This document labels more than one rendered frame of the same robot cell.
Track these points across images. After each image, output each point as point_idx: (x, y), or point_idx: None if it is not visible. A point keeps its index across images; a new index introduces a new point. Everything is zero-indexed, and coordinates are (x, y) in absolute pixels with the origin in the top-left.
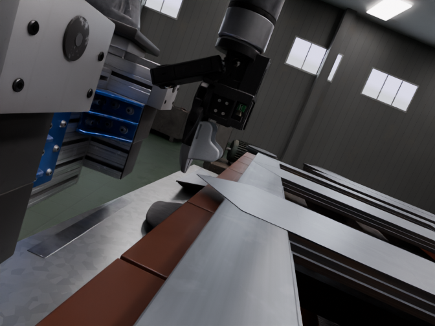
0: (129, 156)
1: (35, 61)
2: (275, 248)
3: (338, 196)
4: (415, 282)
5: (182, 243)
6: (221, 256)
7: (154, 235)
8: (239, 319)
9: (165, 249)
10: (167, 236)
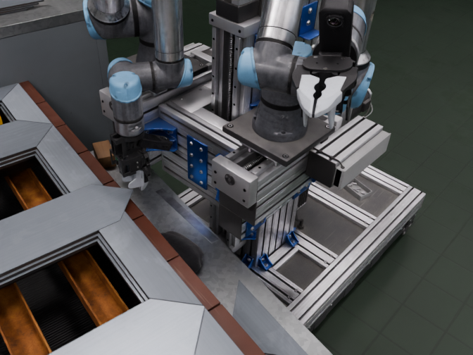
0: (221, 213)
1: (105, 108)
2: (65, 175)
3: None
4: (12, 219)
5: (87, 163)
6: (70, 158)
7: (93, 159)
8: (54, 150)
9: (86, 158)
10: (92, 162)
